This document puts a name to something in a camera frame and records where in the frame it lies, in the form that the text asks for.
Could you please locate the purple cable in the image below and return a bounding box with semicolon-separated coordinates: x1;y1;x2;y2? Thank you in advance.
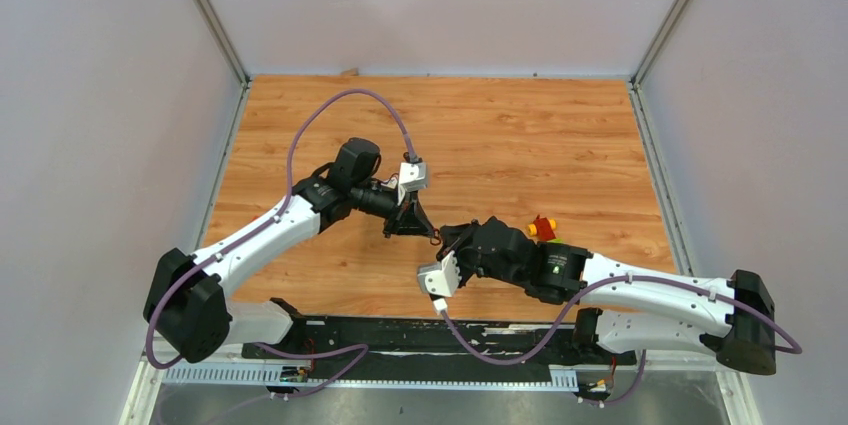
431;274;804;368
144;88;422;371

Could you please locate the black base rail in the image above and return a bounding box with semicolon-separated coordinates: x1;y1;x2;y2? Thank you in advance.
277;315;637;373

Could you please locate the red carabiner keyring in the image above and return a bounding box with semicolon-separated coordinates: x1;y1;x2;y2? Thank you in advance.
429;230;442;246

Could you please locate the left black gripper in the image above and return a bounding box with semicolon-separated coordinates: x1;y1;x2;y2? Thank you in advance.
353;182;436;240

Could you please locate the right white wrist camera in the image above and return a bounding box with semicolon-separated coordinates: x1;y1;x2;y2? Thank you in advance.
416;251;461;297

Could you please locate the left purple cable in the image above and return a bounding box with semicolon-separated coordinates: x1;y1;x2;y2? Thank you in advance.
144;88;422;371

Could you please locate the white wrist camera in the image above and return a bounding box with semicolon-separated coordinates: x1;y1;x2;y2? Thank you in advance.
416;251;461;297
396;161;430;204

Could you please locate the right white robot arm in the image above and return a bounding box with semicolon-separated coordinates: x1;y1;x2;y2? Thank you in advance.
417;217;778;376

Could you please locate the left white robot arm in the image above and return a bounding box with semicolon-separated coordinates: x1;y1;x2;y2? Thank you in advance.
143;138;438;363

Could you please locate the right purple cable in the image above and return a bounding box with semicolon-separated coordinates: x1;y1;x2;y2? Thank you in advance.
431;274;804;368

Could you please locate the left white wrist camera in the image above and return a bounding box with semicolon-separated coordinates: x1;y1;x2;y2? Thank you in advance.
396;161;430;204

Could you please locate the colourful toy block car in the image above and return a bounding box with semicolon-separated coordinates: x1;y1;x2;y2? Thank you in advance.
526;215;562;243

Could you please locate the white slotted cable duct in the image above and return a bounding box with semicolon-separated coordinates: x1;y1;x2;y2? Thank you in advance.
162;356;578;392

